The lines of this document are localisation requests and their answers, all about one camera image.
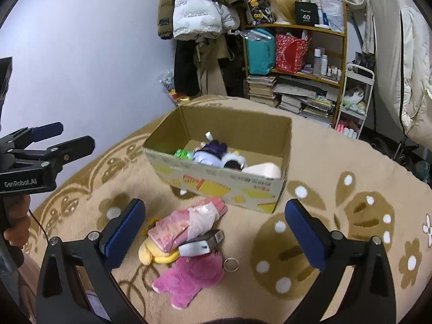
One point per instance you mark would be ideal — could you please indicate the open cardboard box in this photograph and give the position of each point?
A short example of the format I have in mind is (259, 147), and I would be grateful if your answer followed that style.
(259, 136)

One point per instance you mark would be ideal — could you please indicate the black box marked 40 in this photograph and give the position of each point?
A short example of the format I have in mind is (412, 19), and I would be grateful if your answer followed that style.
(306, 13)

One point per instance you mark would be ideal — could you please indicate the purple dressed doll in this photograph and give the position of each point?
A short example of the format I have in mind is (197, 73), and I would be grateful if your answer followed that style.
(216, 154)

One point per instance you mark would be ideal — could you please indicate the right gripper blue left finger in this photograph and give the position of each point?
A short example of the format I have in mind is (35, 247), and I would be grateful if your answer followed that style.
(61, 297)

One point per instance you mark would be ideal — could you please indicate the wooden shelf unit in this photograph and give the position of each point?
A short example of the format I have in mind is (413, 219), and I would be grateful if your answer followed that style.
(324, 61)

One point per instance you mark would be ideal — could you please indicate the pink plush toy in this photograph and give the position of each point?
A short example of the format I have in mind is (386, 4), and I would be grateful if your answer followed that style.
(188, 276)

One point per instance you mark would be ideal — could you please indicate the white rolling cart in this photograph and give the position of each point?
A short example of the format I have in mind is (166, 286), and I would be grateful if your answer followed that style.
(355, 100)

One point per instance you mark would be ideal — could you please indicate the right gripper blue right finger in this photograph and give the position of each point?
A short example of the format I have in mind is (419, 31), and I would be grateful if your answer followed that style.
(370, 295)

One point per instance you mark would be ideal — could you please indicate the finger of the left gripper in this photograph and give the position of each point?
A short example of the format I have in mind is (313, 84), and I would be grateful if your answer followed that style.
(40, 132)
(62, 153)

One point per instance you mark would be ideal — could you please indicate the black character bag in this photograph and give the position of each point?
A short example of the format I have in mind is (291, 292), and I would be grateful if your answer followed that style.
(260, 12)

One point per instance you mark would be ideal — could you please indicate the green tissue pack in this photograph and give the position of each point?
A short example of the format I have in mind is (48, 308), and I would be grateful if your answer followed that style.
(184, 154)

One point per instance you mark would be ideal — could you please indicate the beige patterned plush blanket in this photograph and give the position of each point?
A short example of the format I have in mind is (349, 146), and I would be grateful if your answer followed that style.
(344, 182)

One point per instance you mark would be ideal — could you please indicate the stack of books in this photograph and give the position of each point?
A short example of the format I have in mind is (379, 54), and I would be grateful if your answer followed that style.
(260, 90)

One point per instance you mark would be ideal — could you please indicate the blonde wig head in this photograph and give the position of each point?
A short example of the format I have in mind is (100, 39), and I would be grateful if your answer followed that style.
(283, 11)

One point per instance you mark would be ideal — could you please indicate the person's left hand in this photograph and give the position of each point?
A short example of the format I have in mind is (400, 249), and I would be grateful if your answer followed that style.
(15, 223)

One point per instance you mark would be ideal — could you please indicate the pink white sponge cushion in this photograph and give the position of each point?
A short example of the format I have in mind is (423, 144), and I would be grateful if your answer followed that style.
(267, 170)

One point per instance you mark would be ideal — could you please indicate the clear plastic bag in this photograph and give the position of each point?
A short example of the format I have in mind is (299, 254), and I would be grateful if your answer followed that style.
(334, 12)

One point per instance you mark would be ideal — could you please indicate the black face tissue pack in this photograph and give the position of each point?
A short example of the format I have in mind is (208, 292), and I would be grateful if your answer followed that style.
(202, 245)

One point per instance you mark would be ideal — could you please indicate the teal shopping bag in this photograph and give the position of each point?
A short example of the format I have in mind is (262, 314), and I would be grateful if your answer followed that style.
(261, 51)

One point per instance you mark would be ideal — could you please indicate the pink bagged cloth bundle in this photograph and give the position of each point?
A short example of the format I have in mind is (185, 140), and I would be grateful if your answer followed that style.
(183, 225)

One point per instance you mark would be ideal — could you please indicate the red patterned bag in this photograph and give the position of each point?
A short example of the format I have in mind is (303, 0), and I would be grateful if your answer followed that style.
(290, 51)

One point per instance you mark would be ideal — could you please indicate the white padded chair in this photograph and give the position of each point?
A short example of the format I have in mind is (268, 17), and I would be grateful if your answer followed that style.
(403, 66)

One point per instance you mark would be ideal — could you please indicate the yellow plush toy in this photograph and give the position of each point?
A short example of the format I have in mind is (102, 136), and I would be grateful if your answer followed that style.
(149, 252)

